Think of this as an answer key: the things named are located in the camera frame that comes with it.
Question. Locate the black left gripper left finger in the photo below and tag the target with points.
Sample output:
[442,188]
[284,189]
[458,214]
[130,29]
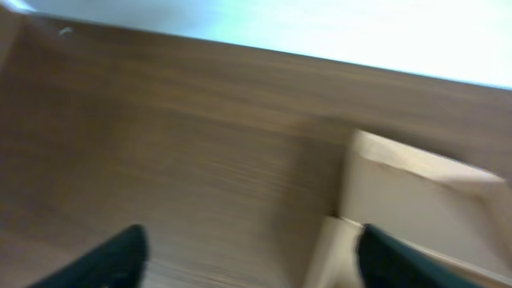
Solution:
[119,262]

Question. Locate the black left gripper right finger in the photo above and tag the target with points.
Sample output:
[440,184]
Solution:
[385,262]

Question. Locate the brown cardboard box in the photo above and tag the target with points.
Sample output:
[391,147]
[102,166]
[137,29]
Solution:
[452,213]

